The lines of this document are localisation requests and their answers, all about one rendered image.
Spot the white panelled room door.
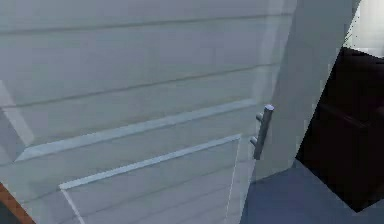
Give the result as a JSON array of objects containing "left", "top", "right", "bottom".
[{"left": 0, "top": 0, "right": 299, "bottom": 224}]

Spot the dark brown cupboard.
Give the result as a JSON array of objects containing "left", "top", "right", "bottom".
[{"left": 295, "top": 46, "right": 384, "bottom": 213}]

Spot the grey bar door handle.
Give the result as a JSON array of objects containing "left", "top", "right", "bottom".
[{"left": 249, "top": 103, "right": 276, "bottom": 161}]

